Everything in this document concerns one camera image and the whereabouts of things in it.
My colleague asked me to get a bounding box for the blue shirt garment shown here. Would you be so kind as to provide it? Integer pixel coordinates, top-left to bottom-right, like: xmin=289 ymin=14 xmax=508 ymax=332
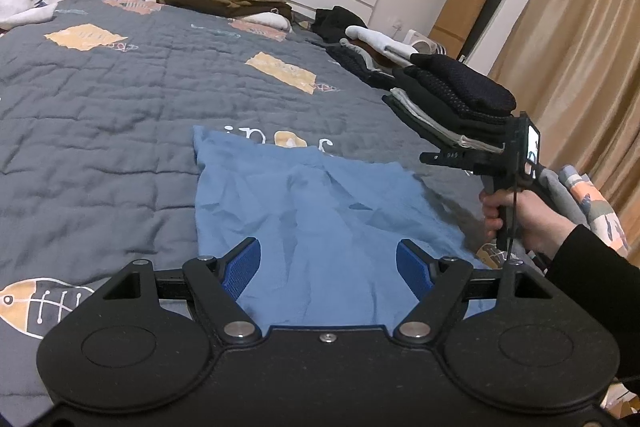
xmin=193 ymin=127 xmax=471 ymax=329

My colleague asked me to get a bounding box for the person right forearm black sleeve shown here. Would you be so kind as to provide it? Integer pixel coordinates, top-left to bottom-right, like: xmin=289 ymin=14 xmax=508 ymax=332
xmin=547 ymin=225 xmax=639 ymax=393

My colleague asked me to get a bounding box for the patterned folded clothes pile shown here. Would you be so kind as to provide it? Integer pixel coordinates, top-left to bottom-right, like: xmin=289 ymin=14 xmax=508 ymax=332
xmin=537 ymin=165 xmax=629 ymax=258

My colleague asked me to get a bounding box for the black folded clothes stack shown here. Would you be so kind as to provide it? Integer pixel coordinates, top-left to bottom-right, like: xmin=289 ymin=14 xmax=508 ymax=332
xmin=393 ymin=53 xmax=516 ymax=147

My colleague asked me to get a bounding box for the person right hand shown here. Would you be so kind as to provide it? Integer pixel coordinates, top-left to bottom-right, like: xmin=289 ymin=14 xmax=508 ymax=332
xmin=480 ymin=190 xmax=576 ymax=259

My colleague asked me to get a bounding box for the beige curtain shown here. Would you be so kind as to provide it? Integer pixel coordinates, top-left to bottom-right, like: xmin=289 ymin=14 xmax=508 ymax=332
xmin=490 ymin=0 xmax=639 ymax=263

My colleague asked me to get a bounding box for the white small fan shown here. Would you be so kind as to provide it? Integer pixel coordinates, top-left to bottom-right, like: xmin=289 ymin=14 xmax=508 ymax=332
xmin=402 ymin=29 xmax=447 ymax=55

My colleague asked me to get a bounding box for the white folded garment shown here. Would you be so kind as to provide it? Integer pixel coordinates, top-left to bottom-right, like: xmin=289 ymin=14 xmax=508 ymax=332
xmin=345 ymin=25 xmax=416 ymax=64

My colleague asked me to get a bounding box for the grey quilted bedspread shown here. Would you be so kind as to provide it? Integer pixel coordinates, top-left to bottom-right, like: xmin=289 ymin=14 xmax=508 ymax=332
xmin=1 ymin=0 xmax=485 ymax=426

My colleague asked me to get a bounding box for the black garment near headboard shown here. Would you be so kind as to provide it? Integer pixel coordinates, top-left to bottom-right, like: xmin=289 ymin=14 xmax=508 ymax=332
xmin=310 ymin=5 xmax=367 ymax=43

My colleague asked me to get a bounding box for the light grey hoodie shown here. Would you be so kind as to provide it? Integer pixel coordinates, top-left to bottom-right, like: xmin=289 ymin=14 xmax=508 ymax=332
xmin=1 ymin=0 xmax=62 ymax=34

